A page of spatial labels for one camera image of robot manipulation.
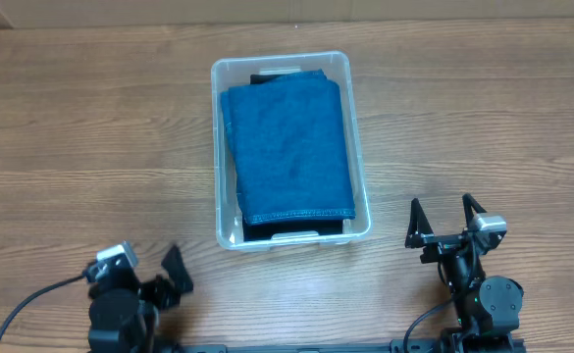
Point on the black cloth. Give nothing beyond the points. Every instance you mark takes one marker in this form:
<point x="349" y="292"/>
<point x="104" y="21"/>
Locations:
<point x="262" y="79"/>

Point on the blue towel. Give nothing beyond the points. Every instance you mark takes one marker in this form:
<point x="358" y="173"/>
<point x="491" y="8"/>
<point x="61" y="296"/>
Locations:
<point x="287" y="139"/>

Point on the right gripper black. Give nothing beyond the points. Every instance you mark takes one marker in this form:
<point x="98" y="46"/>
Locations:
<point x="446" y="243"/>

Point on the clear plastic container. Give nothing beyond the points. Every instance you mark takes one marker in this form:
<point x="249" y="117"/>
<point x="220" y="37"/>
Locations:
<point x="229" y="72"/>

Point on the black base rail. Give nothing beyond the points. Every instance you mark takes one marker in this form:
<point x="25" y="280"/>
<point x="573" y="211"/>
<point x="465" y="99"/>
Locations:
<point x="306" y="347"/>

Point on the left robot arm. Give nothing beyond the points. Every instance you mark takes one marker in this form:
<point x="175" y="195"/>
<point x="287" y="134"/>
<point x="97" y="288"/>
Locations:
<point x="127" y="332"/>

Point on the cardboard backdrop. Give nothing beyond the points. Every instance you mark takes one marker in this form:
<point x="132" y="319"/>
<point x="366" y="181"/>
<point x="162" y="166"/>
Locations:
<point x="90" y="13"/>

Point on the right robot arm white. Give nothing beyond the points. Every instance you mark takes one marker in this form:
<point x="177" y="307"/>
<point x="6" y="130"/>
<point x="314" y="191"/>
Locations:
<point x="487" y="308"/>

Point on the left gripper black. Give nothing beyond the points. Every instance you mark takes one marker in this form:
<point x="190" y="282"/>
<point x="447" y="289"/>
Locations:
<point x="158" y="288"/>

